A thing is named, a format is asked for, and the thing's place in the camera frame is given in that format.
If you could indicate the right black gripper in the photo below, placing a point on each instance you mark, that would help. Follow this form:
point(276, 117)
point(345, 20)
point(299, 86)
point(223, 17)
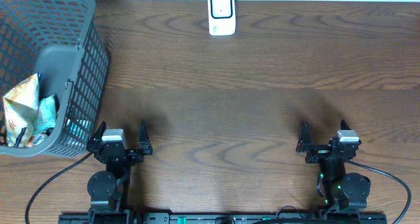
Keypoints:
point(305, 144)

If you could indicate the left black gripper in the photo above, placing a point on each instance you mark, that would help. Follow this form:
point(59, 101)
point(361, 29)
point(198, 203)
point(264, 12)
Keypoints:
point(130, 153)

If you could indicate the teal wet wipes pack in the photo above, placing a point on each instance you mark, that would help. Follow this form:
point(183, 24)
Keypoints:
point(46, 115)

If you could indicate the yellow snack bag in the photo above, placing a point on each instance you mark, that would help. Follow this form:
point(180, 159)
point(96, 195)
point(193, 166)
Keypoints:
point(21, 105)

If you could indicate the small orange box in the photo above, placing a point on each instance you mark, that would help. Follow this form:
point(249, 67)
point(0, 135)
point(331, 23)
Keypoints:
point(36, 140)

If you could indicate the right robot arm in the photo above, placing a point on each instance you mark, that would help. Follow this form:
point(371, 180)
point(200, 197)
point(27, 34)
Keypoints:
point(343, 191)

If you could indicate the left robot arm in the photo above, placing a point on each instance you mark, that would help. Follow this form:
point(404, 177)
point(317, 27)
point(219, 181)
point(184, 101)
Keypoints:
point(108, 189)

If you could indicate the white barcode scanner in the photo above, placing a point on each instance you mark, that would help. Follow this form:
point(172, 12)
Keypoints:
point(221, 17)

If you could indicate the grey plastic shopping basket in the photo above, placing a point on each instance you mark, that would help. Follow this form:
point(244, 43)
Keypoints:
point(57, 39)

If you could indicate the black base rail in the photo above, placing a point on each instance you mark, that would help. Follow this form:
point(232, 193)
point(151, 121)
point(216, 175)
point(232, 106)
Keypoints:
point(165, 218)

